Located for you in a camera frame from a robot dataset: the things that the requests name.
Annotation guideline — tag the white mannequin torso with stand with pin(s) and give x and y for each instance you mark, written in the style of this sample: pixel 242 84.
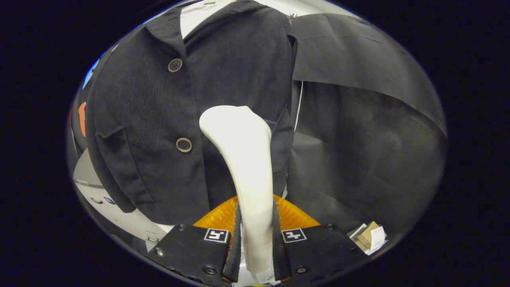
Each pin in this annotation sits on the white mannequin torso with stand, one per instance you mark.
pixel 195 18

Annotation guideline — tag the black button jacket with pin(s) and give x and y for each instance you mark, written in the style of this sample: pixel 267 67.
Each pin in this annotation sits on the black button jacket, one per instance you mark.
pixel 139 119

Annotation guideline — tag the white garment steamer head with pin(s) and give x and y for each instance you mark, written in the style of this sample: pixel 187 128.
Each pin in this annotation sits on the white garment steamer head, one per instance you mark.
pixel 249 167

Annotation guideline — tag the black backdrop cloth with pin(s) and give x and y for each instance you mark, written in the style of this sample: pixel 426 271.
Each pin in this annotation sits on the black backdrop cloth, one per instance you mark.
pixel 358 159

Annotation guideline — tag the white paper sheets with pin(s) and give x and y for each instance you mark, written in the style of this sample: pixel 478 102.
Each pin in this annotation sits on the white paper sheets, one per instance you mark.
pixel 378 241

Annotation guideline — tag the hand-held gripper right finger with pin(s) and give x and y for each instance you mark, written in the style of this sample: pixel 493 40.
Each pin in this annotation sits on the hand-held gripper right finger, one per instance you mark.
pixel 318 249

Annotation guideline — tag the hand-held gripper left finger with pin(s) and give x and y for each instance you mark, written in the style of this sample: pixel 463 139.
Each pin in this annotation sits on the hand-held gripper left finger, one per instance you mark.
pixel 187 251

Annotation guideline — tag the brown cardboard box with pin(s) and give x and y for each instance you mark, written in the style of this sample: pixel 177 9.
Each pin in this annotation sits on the brown cardboard box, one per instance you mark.
pixel 368 235

